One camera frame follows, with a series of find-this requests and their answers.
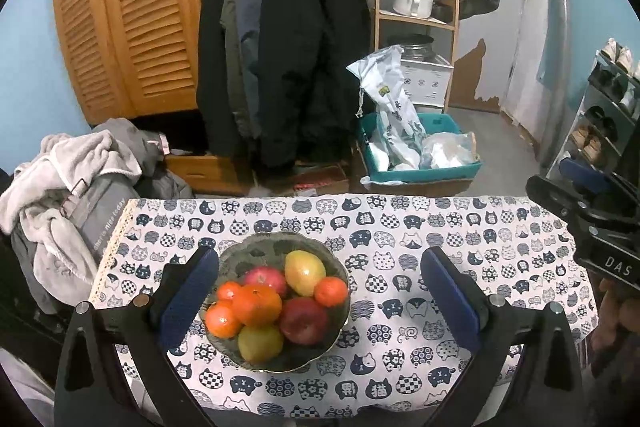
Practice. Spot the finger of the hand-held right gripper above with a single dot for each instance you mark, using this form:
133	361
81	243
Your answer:
550	192
585	172

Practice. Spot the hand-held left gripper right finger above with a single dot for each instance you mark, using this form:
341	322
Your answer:
450	302

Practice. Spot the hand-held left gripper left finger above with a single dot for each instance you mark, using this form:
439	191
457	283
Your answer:
185	302

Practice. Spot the orange mandarin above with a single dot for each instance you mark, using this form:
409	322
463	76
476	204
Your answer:
227	291
221	321
256	304
330	292

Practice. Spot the green glass bowl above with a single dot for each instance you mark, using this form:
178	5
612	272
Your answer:
240	257

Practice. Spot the red apple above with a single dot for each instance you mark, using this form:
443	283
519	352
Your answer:
265	279
304	319

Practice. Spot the yellow green mango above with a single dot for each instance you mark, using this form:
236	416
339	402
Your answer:
304	272
260	343

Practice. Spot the person's right hand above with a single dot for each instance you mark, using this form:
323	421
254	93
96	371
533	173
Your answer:
617	317

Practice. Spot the shoe rack with shoes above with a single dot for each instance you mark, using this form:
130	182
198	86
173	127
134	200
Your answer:
590	139

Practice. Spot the grey shoe rack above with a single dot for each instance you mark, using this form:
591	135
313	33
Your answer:
590	99

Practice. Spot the cat print tablecloth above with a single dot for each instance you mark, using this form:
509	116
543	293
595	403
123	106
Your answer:
400	227

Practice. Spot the clear plastic bag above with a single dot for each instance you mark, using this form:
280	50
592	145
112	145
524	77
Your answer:
447	152

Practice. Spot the grey printed hoodie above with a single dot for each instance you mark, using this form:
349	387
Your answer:
100	207

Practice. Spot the teal plastic crate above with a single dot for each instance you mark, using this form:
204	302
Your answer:
415	177

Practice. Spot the wooden drawer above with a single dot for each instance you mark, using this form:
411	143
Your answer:
210	172

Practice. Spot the silver metal pole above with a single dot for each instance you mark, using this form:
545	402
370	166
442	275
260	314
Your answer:
559	32

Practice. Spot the white door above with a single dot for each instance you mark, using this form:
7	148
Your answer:
525	32

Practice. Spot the white patterned storage basket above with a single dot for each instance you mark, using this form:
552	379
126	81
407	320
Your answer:
425	82

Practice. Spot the white rice bag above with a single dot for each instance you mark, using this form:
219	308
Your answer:
395	117

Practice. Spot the flat red print cardboard box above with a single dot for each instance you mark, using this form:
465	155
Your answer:
320	179

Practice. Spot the dark grey clothes pile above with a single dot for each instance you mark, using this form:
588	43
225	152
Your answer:
130	132

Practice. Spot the steel pot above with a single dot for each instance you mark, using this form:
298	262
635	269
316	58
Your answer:
417	49

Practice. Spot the pile of grey clothes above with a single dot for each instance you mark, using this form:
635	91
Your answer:
50	157

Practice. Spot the dark green hanging bag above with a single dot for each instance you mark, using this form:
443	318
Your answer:
475	4

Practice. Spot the white cooking pot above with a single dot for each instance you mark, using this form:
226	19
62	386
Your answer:
410	4

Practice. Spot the black hanging coat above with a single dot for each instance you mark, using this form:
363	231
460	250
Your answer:
310	32

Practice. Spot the wooden louvered wardrobe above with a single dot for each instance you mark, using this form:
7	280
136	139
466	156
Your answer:
140	7

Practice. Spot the grey hanging jacket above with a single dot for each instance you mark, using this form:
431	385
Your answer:
245	7

